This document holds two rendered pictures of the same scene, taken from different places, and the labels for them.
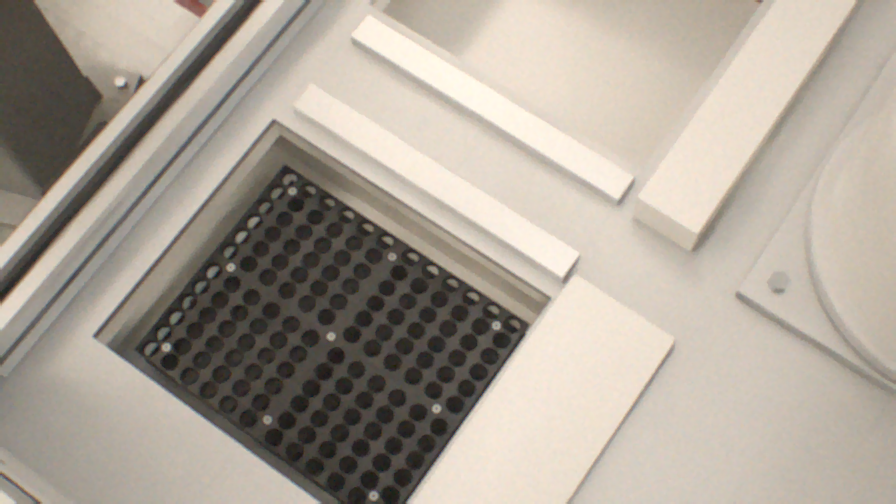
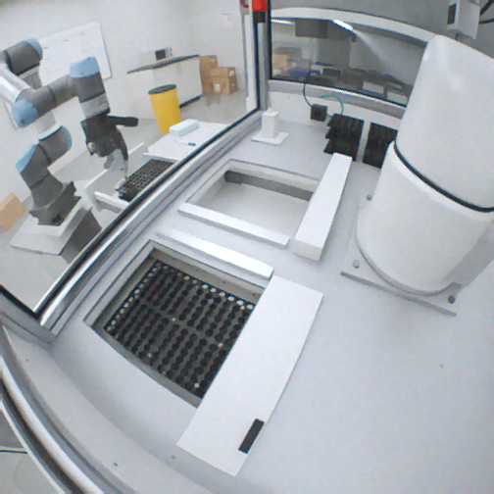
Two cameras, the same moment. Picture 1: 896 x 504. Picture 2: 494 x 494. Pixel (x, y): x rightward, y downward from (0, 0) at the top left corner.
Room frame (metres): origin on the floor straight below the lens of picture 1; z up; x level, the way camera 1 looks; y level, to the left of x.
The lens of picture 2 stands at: (0.08, 0.00, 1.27)
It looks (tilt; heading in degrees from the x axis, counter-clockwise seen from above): 50 degrees down; 351
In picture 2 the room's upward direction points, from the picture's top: 5 degrees counter-clockwise
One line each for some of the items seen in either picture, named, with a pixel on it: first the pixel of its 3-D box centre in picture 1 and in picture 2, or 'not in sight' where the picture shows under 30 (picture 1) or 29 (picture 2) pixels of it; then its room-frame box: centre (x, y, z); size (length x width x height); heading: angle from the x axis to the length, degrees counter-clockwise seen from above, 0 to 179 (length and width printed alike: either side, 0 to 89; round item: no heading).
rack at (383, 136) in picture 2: not in sight; (381, 146); (0.57, -0.49, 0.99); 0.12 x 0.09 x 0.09; 140
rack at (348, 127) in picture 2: not in sight; (344, 135); (0.64, -0.40, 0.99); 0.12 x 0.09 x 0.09; 140
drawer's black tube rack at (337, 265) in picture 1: (337, 348); (178, 326); (0.26, 0.10, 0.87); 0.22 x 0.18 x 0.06; 50
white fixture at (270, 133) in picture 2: not in sight; (271, 123); (0.74, -0.21, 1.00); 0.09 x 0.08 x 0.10; 50
